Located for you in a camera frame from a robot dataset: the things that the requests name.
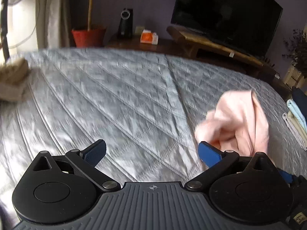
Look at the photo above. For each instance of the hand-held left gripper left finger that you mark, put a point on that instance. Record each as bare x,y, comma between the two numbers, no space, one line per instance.
94,152

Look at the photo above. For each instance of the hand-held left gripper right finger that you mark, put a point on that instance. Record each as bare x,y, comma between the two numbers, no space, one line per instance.
209,155

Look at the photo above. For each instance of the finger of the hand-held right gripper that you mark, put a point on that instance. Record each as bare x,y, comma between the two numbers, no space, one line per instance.
286,177

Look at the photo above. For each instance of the pink garment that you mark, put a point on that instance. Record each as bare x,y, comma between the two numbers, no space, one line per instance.
235,119

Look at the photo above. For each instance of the lavender garment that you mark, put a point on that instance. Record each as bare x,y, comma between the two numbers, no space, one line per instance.
295,134

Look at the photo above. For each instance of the grey quilted bedspread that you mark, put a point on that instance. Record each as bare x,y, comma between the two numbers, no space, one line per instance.
108,100

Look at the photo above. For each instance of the khaki garment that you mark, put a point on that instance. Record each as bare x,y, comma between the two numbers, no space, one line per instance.
296,123

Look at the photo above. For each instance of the navy jacket orange lining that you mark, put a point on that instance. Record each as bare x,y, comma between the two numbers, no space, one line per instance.
301,98

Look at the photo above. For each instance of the red plant pot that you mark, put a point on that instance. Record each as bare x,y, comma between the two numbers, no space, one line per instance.
88,38

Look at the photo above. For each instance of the wooden television stand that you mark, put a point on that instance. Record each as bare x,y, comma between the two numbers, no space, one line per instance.
203,40

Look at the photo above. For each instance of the orange tissue box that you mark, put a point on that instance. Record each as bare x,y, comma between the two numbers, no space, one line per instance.
148,37

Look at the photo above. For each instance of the dried purple flowers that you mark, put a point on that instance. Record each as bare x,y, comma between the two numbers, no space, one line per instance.
298,50

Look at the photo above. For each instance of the black cylindrical speaker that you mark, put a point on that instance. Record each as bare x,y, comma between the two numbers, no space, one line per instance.
125,26

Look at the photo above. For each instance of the beige curtain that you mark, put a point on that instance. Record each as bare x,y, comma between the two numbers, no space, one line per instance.
52,16

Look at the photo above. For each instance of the black television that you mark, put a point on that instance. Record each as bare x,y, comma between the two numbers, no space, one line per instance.
223,12

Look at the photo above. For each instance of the standing electric fan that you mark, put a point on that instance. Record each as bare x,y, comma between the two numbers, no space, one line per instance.
19,28

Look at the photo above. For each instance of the white wall socket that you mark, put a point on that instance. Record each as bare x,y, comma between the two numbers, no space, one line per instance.
138,30

